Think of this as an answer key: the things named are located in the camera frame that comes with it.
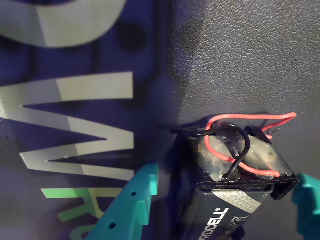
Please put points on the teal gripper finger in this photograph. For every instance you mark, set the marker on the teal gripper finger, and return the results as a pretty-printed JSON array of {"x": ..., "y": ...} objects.
[
  {"x": 310, "y": 205},
  {"x": 125, "y": 210}
]

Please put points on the black WOWROBO printed mat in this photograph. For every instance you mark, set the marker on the black WOWROBO printed mat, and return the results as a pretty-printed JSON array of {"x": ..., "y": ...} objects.
[{"x": 237, "y": 62}]

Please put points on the small black battery pack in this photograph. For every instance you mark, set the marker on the small black battery pack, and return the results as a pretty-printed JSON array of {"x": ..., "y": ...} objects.
[{"x": 225, "y": 205}]

